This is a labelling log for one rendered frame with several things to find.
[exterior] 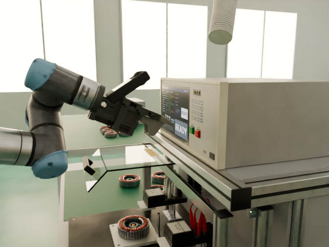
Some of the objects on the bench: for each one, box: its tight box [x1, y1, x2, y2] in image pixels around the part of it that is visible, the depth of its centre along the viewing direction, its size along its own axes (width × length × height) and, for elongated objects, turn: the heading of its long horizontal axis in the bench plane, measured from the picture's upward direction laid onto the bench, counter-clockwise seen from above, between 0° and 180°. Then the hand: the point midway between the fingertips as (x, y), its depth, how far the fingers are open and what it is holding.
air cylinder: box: [163, 210, 182, 226], centre depth 105 cm, size 5×8×6 cm
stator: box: [118, 215, 149, 240], centre depth 101 cm, size 11×11×4 cm
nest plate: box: [110, 219, 158, 247], centre depth 101 cm, size 15×15×1 cm
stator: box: [119, 174, 140, 188], centre depth 152 cm, size 11×11×4 cm
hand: (168, 120), depth 76 cm, fingers closed
